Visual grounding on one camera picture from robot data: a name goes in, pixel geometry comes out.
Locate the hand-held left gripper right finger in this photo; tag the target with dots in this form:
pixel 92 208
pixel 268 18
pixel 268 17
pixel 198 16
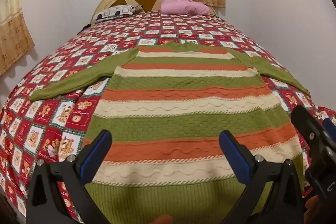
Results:
pixel 233 155

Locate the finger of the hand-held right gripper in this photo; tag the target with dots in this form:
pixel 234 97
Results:
pixel 305 125
pixel 330 127

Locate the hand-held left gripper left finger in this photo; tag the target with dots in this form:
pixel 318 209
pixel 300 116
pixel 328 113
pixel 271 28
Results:
pixel 96 151

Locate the green orange cream striped sweater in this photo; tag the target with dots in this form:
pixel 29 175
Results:
pixel 183 98

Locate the person's right hand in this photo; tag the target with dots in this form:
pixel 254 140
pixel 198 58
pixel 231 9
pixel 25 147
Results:
pixel 312 204

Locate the red printed patchwork bedspread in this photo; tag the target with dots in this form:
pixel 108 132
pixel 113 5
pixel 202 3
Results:
pixel 52 119

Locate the white printed pillow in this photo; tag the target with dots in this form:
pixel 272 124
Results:
pixel 115 12

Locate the pink pillow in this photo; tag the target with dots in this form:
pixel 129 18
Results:
pixel 185 6

